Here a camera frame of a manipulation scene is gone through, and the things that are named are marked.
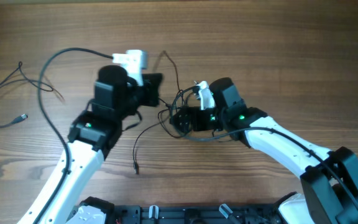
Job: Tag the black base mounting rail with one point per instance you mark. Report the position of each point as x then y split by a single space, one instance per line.
125 214

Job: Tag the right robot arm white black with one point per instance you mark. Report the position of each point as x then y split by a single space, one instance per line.
329 179

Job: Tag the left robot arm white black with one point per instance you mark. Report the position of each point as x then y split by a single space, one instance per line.
117 95

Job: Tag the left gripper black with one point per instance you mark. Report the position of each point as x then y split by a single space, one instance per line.
151 82

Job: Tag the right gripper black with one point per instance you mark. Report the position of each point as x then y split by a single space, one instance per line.
196 117

